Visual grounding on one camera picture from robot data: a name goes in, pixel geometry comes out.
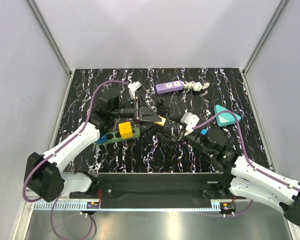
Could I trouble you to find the purple power strip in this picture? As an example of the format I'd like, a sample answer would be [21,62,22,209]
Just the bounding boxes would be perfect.
[155,80,184,94]

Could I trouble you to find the yellow cube socket adapter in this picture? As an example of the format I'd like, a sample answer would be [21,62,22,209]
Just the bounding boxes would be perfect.
[118,121,134,139]

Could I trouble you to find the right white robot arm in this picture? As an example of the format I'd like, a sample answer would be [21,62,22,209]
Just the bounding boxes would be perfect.
[163,112,300,227]

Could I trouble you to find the white slotted cable duct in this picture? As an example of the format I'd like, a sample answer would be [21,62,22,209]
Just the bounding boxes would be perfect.
[34,201,100,211]

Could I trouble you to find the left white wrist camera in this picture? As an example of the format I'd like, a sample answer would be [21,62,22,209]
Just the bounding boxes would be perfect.
[128,81,142,100]

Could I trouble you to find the white coiled cable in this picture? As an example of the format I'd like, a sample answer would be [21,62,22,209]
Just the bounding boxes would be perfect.
[182,80,211,93]

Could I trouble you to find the teal triangular power strip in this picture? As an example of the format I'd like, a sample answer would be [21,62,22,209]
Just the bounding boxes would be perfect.
[214,104,236,127]

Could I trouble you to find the blue cube socket adapter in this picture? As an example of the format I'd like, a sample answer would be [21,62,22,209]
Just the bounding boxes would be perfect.
[95,134,108,145]

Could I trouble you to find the black power strip cable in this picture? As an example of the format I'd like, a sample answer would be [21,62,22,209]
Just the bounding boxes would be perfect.
[138,98,177,143]

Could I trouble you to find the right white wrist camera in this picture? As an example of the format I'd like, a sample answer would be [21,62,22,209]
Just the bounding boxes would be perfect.
[180,112,200,134]

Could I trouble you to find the light blue plug adapter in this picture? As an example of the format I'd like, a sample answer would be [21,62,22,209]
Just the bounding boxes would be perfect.
[200,129,208,135]

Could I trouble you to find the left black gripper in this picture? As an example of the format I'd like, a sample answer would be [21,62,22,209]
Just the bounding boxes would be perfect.
[110,95,162,126]

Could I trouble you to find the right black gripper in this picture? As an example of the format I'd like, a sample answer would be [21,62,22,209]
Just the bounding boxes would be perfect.
[157,114,213,156]

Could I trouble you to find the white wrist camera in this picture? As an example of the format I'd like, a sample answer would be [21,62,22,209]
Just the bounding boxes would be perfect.
[128,81,142,100]
[180,112,200,134]

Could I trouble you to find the green power strip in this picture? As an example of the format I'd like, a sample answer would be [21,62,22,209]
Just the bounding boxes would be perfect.
[93,127,140,146]

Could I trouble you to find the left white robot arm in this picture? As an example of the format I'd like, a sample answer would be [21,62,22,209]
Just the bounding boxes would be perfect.
[22,88,162,203]

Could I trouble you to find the small orange plug adapter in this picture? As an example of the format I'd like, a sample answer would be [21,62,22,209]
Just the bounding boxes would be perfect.
[154,116,166,127]

